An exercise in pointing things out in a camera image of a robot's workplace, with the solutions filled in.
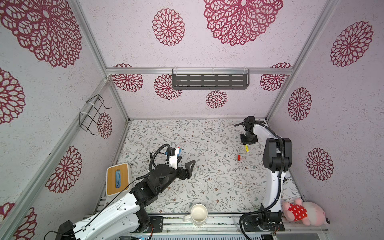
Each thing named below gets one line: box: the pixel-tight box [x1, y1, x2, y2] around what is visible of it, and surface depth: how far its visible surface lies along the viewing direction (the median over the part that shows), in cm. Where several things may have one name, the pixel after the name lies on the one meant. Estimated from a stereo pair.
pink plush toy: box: [282, 198, 331, 227], surface depth 73 cm
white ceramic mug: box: [182, 203, 208, 227], surface depth 76 cm
